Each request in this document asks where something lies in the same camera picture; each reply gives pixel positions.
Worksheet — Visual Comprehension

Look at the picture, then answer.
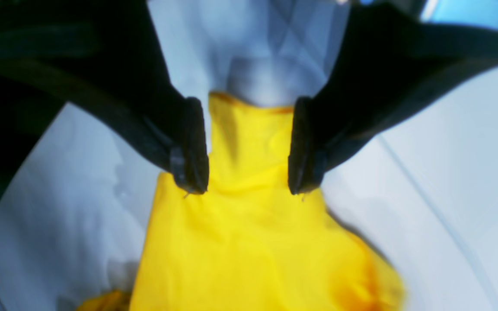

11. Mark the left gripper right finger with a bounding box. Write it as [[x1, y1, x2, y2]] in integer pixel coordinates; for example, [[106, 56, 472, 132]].
[[288, 0, 498, 195]]

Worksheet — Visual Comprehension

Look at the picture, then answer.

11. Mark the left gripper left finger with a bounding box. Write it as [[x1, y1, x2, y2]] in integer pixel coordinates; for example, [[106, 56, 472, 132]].
[[0, 0, 209, 195]]

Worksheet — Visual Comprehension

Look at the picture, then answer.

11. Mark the orange t-shirt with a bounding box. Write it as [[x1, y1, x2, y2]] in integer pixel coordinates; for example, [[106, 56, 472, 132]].
[[78, 92, 405, 311]]

